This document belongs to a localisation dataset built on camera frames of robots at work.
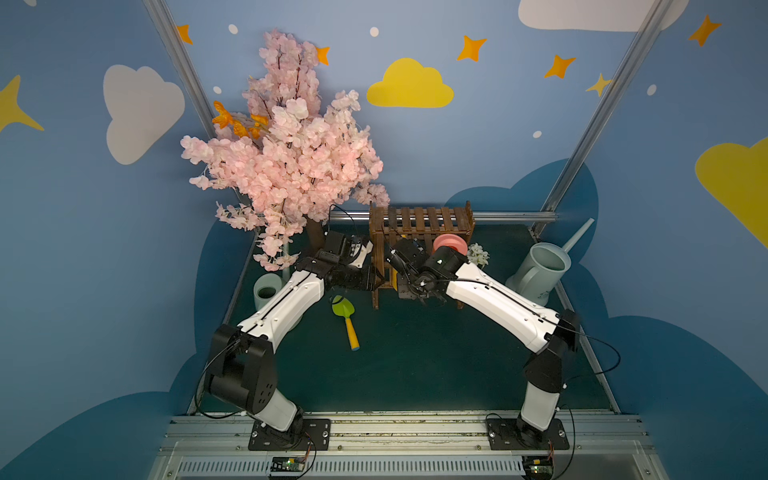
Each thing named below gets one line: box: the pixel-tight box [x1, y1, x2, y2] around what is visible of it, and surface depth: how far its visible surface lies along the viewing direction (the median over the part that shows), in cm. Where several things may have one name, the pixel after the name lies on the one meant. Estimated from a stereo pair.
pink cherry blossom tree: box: [180, 31, 390, 271], surface depth 72 cm
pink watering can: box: [433, 233, 468, 256], surface depth 84 cm
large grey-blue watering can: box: [506, 218, 595, 306], surface depth 88 cm
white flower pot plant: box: [467, 242, 490, 269], surface depth 98 cm
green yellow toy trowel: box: [332, 294, 360, 351], surface depth 96 cm
